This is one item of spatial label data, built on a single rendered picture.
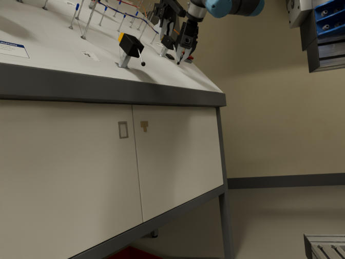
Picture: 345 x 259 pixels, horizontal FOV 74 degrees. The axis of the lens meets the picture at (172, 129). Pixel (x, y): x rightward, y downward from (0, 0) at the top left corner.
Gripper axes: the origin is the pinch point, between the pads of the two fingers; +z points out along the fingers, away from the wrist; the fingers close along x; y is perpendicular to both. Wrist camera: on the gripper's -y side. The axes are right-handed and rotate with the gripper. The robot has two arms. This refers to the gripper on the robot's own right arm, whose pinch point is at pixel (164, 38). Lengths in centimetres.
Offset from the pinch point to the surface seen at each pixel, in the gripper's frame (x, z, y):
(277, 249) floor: -41, 93, -74
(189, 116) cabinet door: 2.8, 29.9, -25.3
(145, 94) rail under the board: 31.0, 20.9, -24.2
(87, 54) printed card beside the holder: 45.1, 12.4, -10.4
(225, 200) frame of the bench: -19, 70, -46
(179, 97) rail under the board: 13.2, 21.4, -25.3
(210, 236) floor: -39, 110, -38
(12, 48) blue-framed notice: 66, 14, -13
